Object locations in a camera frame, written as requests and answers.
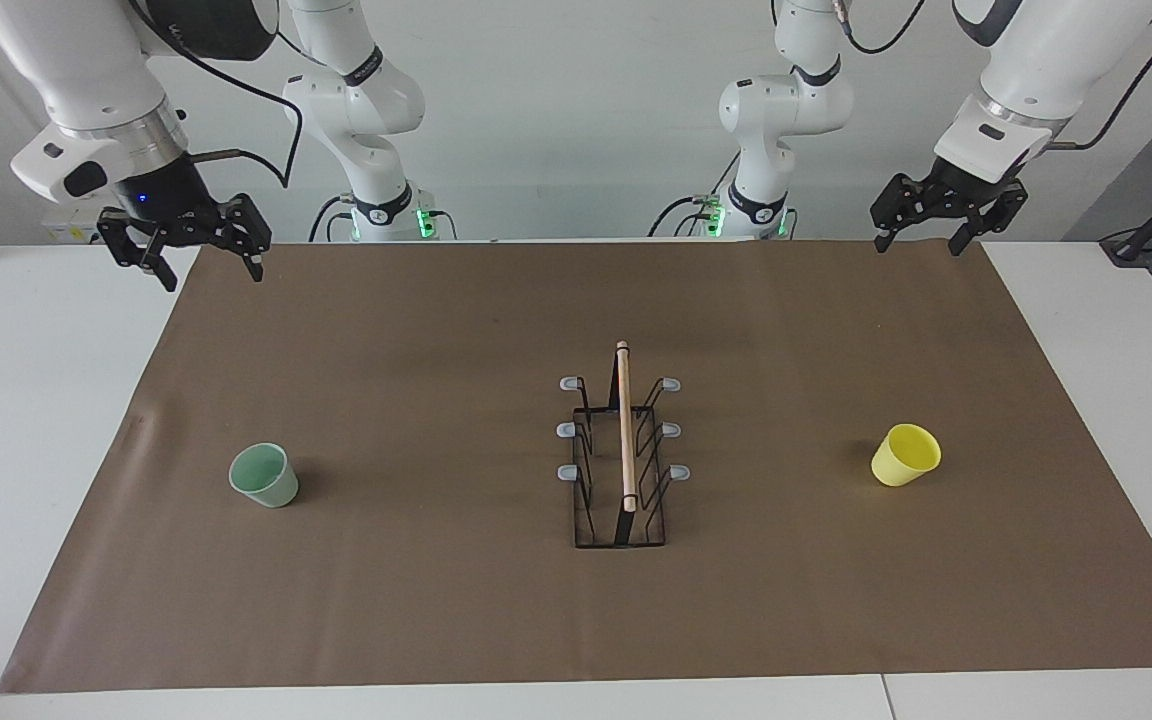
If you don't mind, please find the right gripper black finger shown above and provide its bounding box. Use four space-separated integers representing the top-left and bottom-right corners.
98 207 179 294
221 195 273 283

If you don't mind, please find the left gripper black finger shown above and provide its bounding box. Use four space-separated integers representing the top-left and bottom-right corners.
948 180 1029 257
871 174 938 254

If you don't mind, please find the light green plastic cup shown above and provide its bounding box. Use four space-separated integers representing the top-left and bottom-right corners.
228 443 300 509

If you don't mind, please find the yellow plastic cup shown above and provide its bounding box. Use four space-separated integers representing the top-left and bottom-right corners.
871 423 942 488

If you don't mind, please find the white power strip box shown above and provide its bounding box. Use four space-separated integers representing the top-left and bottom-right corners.
41 203 109 246

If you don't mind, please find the brown table mat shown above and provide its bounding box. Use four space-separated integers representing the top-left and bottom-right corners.
0 240 1152 694

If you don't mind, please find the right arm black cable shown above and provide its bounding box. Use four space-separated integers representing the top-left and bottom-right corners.
126 0 305 191

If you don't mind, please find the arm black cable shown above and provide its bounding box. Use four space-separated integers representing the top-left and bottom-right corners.
126 0 305 191
836 0 1152 153

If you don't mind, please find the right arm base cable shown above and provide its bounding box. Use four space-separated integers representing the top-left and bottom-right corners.
309 193 351 243

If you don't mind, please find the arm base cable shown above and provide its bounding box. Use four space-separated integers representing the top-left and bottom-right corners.
309 193 351 243
648 150 742 239

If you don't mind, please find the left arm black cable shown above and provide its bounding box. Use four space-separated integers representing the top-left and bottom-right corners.
836 0 1152 153

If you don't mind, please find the left arm base cable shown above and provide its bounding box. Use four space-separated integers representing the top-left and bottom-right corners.
648 150 742 239

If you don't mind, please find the black wire cup rack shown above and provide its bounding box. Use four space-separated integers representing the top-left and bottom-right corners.
556 340 692 549

